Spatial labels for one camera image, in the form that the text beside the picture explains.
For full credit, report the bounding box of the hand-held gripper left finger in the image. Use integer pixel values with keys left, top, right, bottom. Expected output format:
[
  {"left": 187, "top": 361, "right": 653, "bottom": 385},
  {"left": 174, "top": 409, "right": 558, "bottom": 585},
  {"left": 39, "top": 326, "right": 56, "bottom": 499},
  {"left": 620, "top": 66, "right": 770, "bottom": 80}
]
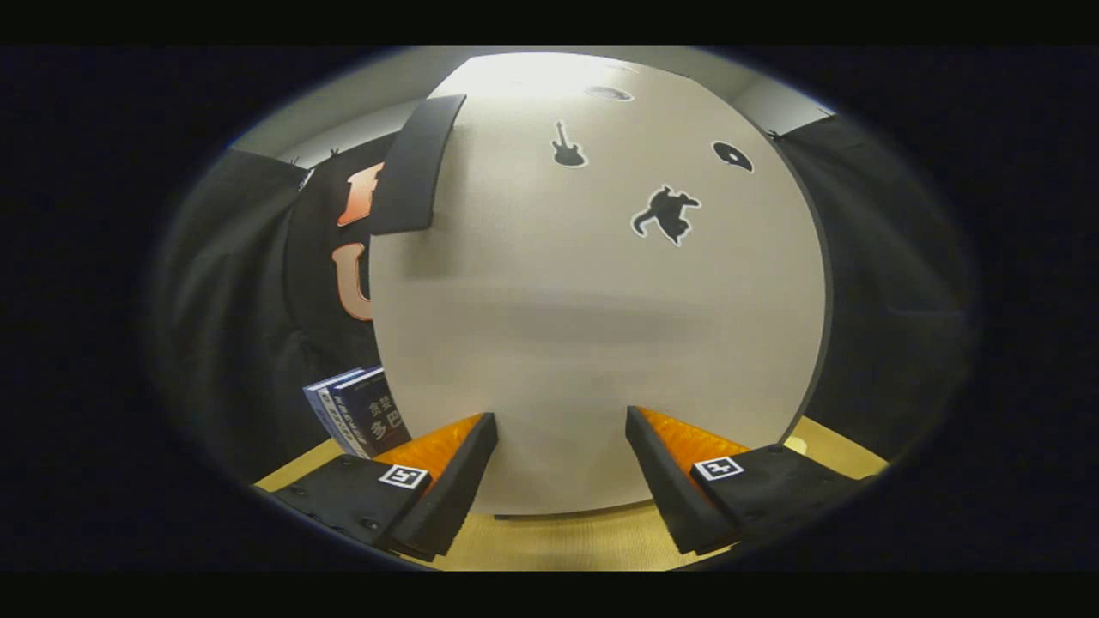
[{"left": 249, "top": 413, "right": 499, "bottom": 563}]

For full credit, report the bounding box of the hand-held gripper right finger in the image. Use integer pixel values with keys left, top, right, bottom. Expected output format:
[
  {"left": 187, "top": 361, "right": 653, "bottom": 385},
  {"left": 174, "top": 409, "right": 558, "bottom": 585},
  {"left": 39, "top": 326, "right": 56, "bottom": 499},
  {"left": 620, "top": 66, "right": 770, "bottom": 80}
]
[{"left": 624, "top": 407, "right": 868, "bottom": 557}]

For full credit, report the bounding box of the dark blue book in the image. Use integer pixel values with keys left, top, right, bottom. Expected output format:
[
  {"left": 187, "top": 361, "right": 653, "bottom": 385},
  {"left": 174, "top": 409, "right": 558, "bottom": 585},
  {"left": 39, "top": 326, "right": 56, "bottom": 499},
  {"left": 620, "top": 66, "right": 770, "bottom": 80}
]
[{"left": 329, "top": 367, "right": 411, "bottom": 460}]

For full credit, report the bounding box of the black backdrop cloth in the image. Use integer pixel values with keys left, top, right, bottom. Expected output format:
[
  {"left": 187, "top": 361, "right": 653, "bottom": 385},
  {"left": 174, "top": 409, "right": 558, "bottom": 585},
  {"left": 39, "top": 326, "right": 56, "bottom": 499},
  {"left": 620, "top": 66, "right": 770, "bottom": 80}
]
[{"left": 150, "top": 116, "right": 980, "bottom": 482}]

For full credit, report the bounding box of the black door handle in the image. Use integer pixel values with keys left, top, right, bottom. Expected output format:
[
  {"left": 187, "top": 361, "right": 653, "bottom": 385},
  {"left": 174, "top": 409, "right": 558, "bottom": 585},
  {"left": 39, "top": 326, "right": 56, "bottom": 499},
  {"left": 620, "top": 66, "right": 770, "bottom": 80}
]
[{"left": 369, "top": 94, "right": 467, "bottom": 236}]

